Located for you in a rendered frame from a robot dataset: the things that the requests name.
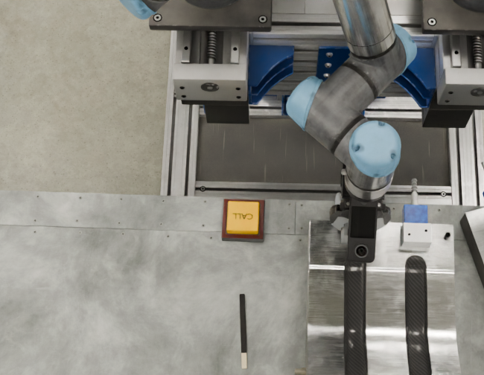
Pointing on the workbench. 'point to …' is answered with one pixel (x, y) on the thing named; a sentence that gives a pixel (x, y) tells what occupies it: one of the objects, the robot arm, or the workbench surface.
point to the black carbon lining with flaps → (413, 283)
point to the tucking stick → (243, 332)
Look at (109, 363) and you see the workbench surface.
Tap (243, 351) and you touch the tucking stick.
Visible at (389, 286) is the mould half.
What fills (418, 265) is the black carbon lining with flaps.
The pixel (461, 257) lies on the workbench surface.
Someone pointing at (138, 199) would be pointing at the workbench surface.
